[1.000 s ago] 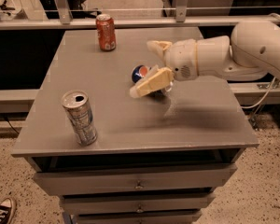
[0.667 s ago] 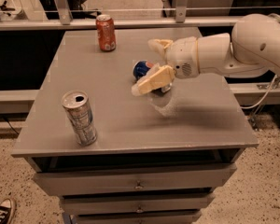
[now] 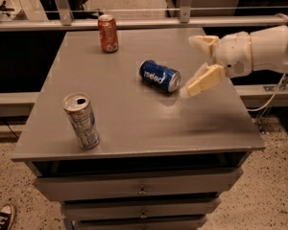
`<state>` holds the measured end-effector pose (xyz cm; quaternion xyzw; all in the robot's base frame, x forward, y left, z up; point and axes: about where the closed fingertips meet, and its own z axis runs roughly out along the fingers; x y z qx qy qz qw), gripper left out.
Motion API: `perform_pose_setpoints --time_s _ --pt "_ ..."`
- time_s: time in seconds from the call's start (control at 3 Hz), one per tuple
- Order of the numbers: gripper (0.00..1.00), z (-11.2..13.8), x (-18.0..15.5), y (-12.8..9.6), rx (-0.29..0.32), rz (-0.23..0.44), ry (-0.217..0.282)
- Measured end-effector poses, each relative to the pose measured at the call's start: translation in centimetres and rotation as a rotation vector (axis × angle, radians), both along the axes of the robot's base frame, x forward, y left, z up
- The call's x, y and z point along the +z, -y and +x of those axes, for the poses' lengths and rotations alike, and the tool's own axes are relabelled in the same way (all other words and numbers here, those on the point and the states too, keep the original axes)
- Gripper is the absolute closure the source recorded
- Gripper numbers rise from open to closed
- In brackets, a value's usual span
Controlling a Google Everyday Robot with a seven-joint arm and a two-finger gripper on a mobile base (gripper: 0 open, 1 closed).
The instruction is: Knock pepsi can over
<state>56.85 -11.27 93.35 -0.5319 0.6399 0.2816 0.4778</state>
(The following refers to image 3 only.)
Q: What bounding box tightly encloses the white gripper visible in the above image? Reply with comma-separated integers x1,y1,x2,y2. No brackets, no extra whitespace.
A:
180,32,252,99

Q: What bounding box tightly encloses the blue pepsi can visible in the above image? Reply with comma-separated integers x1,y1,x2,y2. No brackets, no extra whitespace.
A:
139,60,180,93

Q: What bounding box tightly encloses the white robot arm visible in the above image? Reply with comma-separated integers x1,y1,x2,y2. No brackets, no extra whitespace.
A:
180,15,288,99

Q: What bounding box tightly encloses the orange soda can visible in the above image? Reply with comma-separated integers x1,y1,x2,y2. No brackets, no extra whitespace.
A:
98,14,119,53

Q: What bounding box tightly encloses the silver energy drink can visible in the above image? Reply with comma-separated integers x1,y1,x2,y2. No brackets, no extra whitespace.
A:
62,92,99,150

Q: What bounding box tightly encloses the grey metal railing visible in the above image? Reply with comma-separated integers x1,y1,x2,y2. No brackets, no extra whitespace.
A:
0,0,288,32

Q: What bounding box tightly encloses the top grey drawer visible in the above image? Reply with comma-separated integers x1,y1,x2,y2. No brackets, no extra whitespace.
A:
35,168,243,201

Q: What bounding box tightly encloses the grey drawer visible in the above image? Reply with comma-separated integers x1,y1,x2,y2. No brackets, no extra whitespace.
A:
79,216,206,230
61,197,221,220
35,168,243,201

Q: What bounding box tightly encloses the grey drawer cabinet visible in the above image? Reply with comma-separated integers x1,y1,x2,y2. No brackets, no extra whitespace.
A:
11,27,267,230

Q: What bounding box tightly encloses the bottom grey drawer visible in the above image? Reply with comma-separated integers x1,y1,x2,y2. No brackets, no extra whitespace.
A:
79,216,206,230

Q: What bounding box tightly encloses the middle grey drawer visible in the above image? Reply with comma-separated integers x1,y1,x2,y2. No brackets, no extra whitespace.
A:
61,197,221,220

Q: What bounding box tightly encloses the black white sneaker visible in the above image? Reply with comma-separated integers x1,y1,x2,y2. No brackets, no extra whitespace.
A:
0,204,16,230

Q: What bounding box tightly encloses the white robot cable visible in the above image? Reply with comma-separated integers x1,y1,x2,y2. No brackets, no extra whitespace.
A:
246,73,288,113

